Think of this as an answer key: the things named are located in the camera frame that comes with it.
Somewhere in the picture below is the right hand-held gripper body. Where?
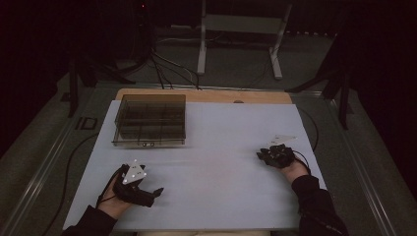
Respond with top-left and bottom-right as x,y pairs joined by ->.
266,134 -> 298,170

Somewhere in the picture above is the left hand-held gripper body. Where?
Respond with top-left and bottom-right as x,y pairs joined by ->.
112,159 -> 157,208

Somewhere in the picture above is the dark transparent drawer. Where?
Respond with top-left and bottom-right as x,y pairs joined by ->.
111,129 -> 187,148

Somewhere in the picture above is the dark transparent drawer box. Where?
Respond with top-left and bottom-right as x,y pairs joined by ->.
113,93 -> 187,142

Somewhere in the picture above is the person's right hand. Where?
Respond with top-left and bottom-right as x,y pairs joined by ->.
280,159 -> 311,184

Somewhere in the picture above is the person's left hand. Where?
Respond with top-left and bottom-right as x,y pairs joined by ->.
97,181 -> 133,220

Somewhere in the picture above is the white board table cover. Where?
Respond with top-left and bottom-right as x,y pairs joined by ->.
62,99 -> 328,232

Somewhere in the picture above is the black tripod stand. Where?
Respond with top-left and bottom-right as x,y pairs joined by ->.
66,53 -> 138,119
284,29 -> 357,131

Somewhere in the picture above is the right hand-held gripper cable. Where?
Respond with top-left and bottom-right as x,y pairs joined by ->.
293,149 -> 313,175

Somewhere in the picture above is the hand-held gripper cable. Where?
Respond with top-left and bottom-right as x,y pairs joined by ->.
293,149 -> 313,175
95,167 -> 124,208

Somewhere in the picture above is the left hand-held gripper cable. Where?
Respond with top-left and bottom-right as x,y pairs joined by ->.
95,167 -> 124,208

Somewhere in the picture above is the thin black curved cable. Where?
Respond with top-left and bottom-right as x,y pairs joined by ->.
296,106 -> 320,153

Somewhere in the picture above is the long black floor cable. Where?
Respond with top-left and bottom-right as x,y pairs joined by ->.
41,132 -> 100,236

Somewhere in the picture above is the metal floor rail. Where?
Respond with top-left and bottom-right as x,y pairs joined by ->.
323,96 -> 399,236
0,119 -> 85,236

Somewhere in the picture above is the bundle of black floor cables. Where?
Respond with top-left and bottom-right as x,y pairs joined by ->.
149,48 -> 202,90

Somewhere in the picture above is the white metal stand frame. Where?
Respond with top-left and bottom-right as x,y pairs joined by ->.
196,0 -> 293,81

